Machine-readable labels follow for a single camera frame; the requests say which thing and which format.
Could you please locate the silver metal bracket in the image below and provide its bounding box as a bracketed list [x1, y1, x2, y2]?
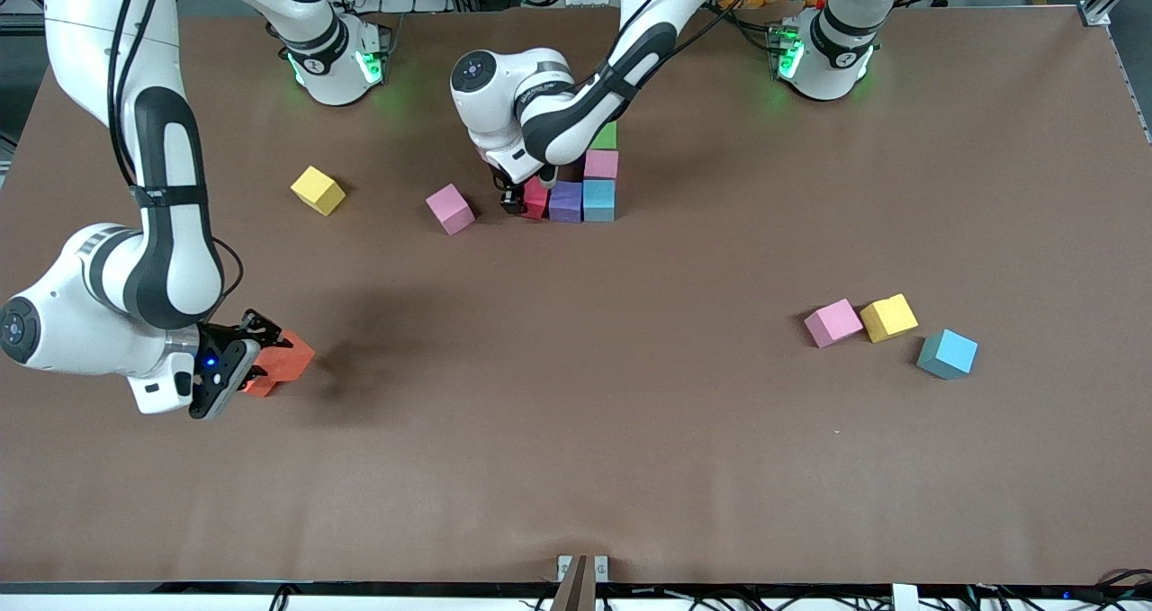
[557, 554, 609, 583]

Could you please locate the yellow foam cube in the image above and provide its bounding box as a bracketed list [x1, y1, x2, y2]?
[290, 165, 347, 217]
[859, 293, 920, 344]

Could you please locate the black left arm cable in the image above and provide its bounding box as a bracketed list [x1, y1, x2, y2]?
[594, 0, 775, 90]

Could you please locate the brown post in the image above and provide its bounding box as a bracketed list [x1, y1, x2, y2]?
[551, 554, 597, 611]

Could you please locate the cyan foam cube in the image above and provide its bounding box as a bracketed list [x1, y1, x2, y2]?
[916, 328, 979, 381]
[582, 179, 617, 223]

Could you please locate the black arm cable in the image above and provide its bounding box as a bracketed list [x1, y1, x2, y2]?
[594, 0, 775, 90]
[106, 0, 246, 317]

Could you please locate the purple foam cube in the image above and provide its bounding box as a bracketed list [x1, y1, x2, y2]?
[549, 182, 584, 224]

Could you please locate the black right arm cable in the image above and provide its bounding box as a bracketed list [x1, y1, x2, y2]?
[106, 0, 246, 317]

